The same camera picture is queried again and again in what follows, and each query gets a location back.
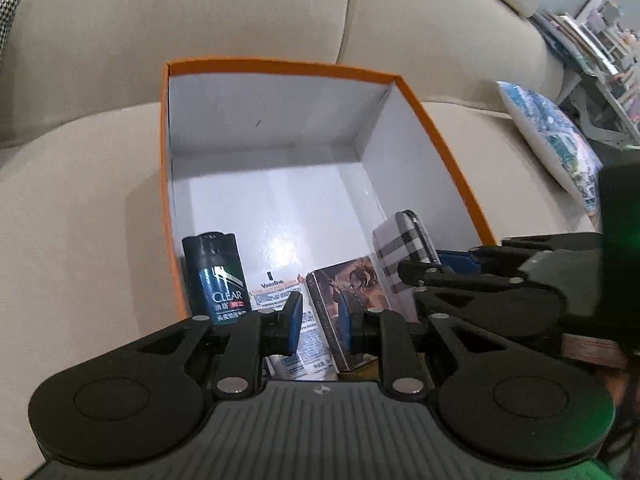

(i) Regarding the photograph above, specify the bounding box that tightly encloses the plaid checkered case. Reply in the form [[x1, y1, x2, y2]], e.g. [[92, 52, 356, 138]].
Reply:
[[372, 209, 440, 322]]

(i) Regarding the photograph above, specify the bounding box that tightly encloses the anime art card box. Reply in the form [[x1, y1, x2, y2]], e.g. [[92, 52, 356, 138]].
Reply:
[[305, 257, 388, 373]]

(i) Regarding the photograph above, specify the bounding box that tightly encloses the white Vaseline lotion tube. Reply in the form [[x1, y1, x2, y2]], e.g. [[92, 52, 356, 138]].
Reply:
[[247, 271, 342, 382]]

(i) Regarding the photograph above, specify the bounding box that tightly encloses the dark Clear shampoo bottle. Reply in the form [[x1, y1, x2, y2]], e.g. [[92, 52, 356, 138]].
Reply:
[[182, 232, 250, 325]]

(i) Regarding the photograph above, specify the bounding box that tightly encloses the person's right hand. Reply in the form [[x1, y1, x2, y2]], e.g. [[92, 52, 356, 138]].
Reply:
[[561, 334, 630, 408]]

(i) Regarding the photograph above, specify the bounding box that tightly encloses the blue floral white cushion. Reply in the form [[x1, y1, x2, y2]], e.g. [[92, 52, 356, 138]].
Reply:
[[497, 80, 602, 223]]

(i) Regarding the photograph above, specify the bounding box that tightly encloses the orange cardboard box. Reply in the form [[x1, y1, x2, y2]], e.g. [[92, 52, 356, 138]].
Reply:
[[160, 58, 496, 316]]

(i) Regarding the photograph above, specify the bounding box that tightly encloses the beige sofa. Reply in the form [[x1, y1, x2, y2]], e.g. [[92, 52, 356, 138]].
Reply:
[[1, 0, 591, 479]]

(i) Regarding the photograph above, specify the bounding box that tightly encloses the cluttered shelf with books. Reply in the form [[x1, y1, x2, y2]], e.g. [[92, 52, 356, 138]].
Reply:
[[530, 0, 639, 152]]

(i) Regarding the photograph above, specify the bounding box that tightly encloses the houndstooth black white cushion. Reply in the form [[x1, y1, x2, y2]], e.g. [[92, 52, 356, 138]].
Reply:
[[0, 0, 22, 56]]

